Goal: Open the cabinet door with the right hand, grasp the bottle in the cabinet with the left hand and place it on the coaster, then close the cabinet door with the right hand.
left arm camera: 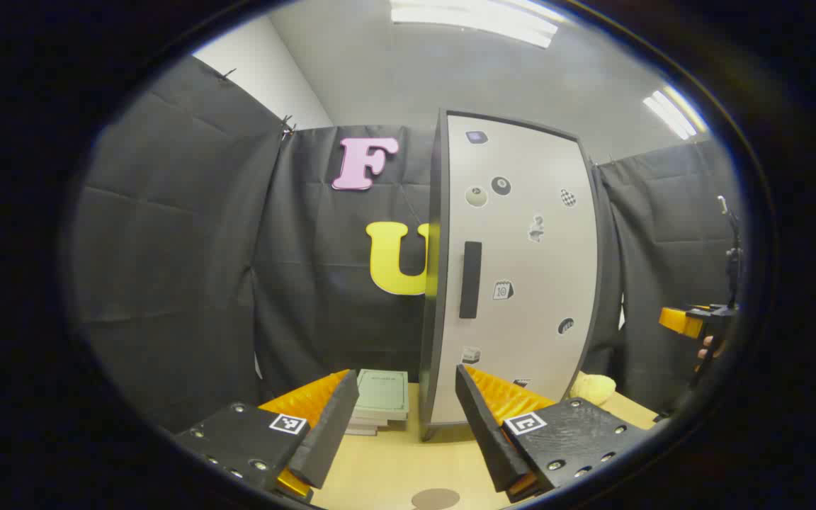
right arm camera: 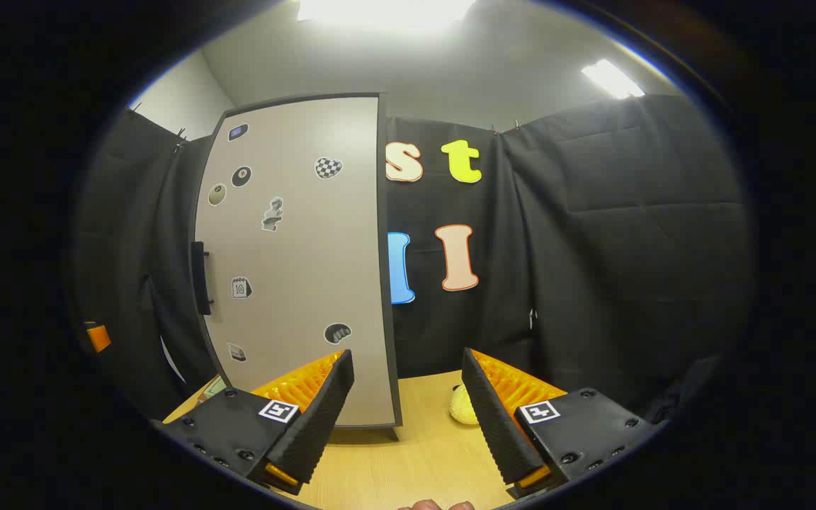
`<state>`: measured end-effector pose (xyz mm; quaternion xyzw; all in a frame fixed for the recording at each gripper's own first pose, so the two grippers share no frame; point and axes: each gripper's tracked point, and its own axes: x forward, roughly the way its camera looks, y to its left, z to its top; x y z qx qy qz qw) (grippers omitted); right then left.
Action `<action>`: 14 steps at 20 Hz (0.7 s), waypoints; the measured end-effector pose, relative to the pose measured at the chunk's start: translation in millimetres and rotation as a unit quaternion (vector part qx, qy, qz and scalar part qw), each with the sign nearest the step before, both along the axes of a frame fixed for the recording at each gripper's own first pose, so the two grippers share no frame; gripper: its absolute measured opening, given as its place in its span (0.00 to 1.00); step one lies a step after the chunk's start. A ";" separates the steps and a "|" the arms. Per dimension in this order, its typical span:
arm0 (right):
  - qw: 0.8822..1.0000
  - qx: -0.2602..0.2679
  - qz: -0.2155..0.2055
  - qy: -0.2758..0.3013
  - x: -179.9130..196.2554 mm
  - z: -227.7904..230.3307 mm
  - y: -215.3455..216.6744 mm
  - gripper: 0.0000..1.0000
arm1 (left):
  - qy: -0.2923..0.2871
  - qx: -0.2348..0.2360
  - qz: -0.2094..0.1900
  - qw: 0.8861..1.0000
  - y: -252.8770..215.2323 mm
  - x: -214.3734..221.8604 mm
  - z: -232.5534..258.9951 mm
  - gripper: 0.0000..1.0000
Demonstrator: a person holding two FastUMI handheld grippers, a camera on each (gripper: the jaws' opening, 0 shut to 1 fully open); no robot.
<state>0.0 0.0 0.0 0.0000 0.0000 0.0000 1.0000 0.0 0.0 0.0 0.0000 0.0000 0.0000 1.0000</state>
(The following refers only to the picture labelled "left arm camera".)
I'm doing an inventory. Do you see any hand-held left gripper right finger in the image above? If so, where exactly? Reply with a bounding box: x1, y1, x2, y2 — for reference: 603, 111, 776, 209
455, 364, 653, 504

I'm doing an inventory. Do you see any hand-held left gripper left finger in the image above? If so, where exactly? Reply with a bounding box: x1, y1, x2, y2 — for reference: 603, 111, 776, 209
173, 368, 360, 505

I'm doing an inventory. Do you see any dark grey cabinet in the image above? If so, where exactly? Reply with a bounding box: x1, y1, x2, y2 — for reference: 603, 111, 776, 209
419, 108, 604, 441

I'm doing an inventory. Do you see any black cabinet door handle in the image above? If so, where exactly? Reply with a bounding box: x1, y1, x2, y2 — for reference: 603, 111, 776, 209
459, 242, 483, 319

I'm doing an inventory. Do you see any light grey cabinet door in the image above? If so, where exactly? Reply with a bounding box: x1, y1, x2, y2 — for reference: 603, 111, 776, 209
431, 113, 601, 426

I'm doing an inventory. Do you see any brown book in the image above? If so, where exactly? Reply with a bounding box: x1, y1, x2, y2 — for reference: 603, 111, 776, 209
346, 407, 407, 430

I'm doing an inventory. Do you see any green notebook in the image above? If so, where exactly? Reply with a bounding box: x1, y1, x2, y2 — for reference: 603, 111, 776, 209
353, 369, 409, 422

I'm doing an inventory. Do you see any yellow plush toy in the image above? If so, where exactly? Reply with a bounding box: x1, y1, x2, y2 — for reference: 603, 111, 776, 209
569, 373, 617, 407

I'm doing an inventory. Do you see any small ceiling light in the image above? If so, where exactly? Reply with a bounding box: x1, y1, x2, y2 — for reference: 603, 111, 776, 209
643, 85, 708, 140

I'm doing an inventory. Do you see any black backdrop cloth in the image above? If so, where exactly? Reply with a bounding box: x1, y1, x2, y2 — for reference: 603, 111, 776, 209
72, 55, 745, 433

